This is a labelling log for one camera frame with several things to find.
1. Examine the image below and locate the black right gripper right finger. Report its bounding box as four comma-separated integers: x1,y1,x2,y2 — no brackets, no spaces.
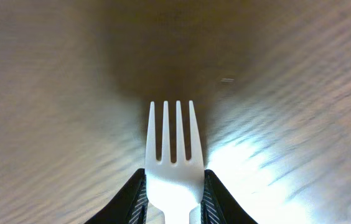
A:
200,169,257,224

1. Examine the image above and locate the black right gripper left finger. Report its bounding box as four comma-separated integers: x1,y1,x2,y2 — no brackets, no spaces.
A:
85,169,149,224

